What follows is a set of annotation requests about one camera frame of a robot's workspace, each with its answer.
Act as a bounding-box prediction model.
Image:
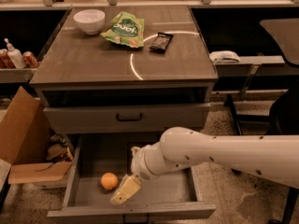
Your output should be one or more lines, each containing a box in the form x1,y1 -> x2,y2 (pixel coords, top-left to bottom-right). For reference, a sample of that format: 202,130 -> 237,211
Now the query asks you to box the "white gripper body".
131,143 -> 175,182

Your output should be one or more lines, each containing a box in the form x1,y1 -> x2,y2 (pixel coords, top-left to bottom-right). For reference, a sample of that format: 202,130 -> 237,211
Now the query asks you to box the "orange fruit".
100,173 -> 118,190

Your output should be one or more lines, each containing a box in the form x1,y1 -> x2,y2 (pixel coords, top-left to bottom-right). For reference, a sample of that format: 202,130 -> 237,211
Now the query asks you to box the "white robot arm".
110,127 -> 299,205

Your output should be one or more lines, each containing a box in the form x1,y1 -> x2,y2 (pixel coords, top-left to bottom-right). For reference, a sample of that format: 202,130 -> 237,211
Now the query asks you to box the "open middle drawer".
48,133 -> 216,224

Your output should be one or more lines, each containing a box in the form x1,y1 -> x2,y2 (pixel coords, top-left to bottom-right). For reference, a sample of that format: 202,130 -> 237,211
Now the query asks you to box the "closed top drawer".
44,103 -> 210,134

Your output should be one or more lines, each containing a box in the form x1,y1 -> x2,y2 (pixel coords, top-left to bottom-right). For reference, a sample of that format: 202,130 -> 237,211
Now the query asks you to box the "grey drawer cabinet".
29,5 -> 219,224

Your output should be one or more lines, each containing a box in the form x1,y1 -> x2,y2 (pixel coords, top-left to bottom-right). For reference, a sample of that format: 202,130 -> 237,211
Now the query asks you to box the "brown cardboard box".
0,87 -> 72,189

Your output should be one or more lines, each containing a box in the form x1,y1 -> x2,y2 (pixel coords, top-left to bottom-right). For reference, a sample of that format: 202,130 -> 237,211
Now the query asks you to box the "black snack bar wrapper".
149,32 -> 174,53

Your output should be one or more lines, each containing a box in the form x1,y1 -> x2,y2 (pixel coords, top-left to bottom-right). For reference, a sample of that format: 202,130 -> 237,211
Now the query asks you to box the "green snack bag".
101,11 -> 145,49

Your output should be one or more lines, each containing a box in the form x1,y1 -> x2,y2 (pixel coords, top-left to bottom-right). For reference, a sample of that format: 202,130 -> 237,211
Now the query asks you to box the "white ceramic bowl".
73,9 -> 106,35

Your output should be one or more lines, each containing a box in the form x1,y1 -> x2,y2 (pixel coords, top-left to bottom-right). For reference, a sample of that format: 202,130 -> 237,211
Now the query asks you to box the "red soda can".
23,51 -> 39,68
0,49 -> 15,68

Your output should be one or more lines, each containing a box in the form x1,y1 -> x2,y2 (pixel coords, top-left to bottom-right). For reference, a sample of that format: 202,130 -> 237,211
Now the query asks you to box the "black office chair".
231,18 -> 299,224

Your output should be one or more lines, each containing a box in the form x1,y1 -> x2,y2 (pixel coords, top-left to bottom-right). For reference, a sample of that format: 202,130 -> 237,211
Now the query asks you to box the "grey side shelf left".
0,68 -> 36,84

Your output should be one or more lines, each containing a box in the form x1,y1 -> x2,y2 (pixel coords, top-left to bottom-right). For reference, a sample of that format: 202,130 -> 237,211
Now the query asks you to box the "white pump bottle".
4,38 -> 26,69

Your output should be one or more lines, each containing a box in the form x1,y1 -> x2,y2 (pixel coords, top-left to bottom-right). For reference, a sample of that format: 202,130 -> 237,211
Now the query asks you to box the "red soda can left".
0,49 -> 15,68

